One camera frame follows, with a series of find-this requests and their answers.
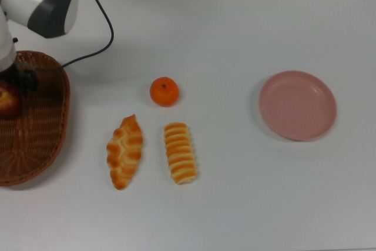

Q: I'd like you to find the ribbed toy bread roll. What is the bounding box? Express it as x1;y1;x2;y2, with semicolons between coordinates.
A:
163;122;201;186

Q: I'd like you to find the braided leaf-shaped toy bread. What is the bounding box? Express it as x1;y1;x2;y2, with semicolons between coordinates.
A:
106;113;144;191

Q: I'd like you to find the red toy apple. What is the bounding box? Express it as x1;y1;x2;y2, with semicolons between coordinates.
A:
0;83;23;118

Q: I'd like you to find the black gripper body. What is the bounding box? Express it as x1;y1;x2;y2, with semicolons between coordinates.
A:
0;64;24;87

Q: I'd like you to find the toy orange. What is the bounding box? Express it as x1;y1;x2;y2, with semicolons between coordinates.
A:
149;76;180;108

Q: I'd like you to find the brown woven basket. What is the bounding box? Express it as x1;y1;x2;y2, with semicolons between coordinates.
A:
0;50;71;187

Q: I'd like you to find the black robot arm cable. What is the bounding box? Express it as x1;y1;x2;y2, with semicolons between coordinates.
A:
16;0;115;72

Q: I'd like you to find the pink plate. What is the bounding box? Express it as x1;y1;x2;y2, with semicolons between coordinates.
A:
258;70;338;142

